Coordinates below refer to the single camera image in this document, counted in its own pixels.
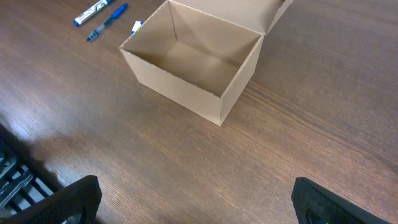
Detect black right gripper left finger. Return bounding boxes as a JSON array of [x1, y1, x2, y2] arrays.
[[1, 175, 102, 224]]

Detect blue white marker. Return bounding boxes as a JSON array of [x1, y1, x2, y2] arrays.
[[73, 0, 114, 27]]

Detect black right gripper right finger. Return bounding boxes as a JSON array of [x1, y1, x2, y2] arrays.
[[291, 177, 388, 224]]

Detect white blue staples box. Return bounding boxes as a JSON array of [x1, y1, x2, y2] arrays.
[[131, 21, 144, 35]]

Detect brown cardboard box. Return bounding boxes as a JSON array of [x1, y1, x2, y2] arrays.
[[120, 0, 292, 125]]

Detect blue ballpoint pen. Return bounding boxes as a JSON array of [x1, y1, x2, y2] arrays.
[[86, 3, 129, 42]]

